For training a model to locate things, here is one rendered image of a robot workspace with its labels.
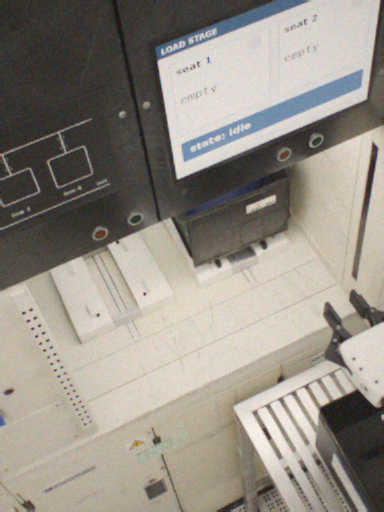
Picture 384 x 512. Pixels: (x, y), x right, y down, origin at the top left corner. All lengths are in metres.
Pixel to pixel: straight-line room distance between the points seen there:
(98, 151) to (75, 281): 0.75
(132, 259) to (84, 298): 0.13
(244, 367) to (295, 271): 0.24
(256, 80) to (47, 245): 0.33
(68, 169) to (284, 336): 0.76
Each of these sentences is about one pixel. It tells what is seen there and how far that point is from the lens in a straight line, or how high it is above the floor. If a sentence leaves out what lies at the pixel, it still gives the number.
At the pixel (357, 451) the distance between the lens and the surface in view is 1.51.
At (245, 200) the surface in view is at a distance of 1.38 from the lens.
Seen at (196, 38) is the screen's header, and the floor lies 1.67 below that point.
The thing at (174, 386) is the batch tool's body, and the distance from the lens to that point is 1.45.
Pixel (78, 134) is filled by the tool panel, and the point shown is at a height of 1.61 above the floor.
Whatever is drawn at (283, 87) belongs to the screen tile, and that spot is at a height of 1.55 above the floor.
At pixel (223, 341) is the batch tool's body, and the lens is 1.49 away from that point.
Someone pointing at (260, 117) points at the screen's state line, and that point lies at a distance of 0.94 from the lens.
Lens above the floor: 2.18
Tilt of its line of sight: 55 degrees down
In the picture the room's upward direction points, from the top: 9 degrees counter-clockwise
